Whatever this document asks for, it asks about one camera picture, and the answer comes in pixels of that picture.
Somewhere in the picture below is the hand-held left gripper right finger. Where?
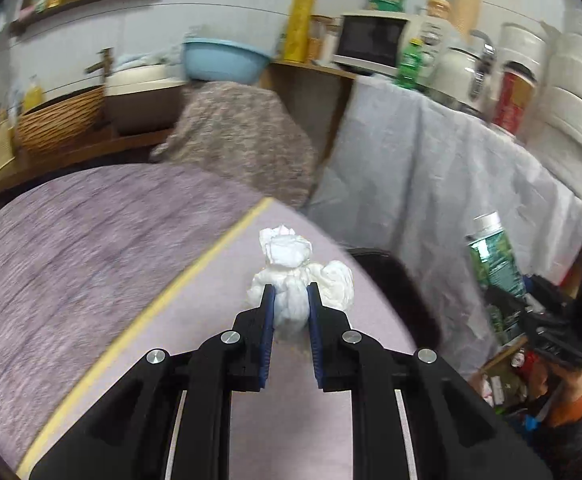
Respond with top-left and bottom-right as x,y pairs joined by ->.
307,282 -> 552,480

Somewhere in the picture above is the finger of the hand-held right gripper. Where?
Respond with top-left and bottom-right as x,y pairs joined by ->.
486,285 -> 539,332

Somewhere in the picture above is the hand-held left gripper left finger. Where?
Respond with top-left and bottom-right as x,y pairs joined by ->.
28,284 -> 276,480

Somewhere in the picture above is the white tissue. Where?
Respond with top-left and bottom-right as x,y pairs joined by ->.
246,225 -> 356,342

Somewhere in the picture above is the brown cardboard box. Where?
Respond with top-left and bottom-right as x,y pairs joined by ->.
473,332 -> 546,422

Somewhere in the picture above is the person's right forearm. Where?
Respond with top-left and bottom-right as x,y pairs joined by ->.
538,372 -> 582,467

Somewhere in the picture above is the person's right hand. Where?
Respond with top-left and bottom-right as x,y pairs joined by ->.
531,355 -> 569,416

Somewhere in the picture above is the white cover cloth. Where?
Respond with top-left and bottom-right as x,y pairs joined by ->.
307,77 -> 582,376

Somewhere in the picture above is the floral patterned cloth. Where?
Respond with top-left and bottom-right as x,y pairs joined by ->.
150,81 -> 319,211

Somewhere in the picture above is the red canister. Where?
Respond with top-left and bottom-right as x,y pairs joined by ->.
491,60 -> 536,133

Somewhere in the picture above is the stack of white containers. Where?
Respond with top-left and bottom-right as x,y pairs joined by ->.
521,22 -> 582,201

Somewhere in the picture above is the wooden cabinet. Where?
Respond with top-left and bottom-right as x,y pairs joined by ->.
261,60 -> 359,161

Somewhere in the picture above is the dark wooden counter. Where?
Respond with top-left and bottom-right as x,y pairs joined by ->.
0,125 -> 182,206

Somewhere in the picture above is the brown and white rice cooker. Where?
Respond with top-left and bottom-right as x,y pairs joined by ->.
103,62 -> 189,136

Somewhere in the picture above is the green plastic bottle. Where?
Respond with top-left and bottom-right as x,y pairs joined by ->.
396,37 -> 434,90

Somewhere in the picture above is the blue plastic basin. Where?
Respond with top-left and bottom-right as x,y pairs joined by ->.
183,39 -> 272,87

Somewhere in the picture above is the glass jar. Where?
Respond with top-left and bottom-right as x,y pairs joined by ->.
310,15 -> 339,63

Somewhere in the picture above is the white microwave oven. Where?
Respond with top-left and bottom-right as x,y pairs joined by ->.
332,10 -> 410,77

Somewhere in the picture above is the wicker basket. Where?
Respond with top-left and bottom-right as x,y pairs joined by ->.
15,85 -> 106,153

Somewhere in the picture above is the light blue towel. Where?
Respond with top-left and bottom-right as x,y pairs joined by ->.
113,42 -> 186,68

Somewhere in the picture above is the yellow wrap roll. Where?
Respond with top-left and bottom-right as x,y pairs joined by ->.
283,0 -> 316,63

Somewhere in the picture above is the brass faucet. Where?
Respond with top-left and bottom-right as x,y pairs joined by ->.
85,48 -> 116,75

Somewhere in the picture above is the yellow dish soap bottle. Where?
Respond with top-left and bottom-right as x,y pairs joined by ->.
21,75 -> 44,111

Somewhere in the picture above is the dark wooden wall shelf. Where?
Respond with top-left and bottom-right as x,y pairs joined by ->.
10,0 -> 176,36

